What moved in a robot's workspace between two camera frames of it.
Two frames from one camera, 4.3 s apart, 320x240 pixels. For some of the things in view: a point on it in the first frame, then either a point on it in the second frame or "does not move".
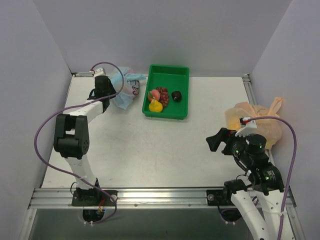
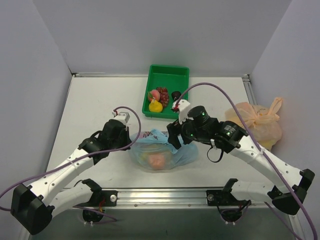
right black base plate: x=218 y=197 does not move
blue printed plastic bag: x=126 y=83 -> x=151 y=149
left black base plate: x=93 y=198 does not move
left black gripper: x=110 y=88 -> x=124 y=137
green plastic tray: x=174 y=78 does not move
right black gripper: x=226 y=141 -> x=173 y=131
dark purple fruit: x=176 y=96 does not move
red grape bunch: x=164 y=95 does not move
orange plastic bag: x=269 y=127 does not move
